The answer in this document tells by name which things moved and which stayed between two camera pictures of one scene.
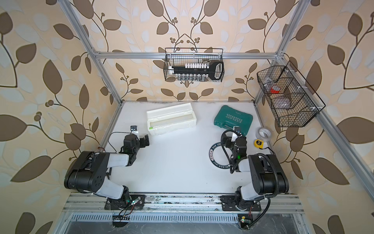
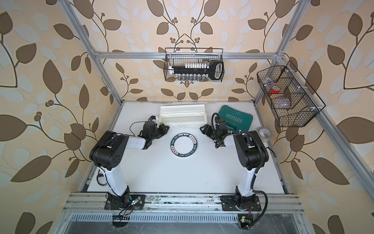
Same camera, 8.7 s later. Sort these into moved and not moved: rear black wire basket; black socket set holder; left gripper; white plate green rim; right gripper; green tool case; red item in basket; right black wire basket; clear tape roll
Moved: right gripper; left gripper; white plate green rim
Not moved: green tool case; red item in basket; rear black wire basket; clear tape roll; right black wire basket; black socket set holder
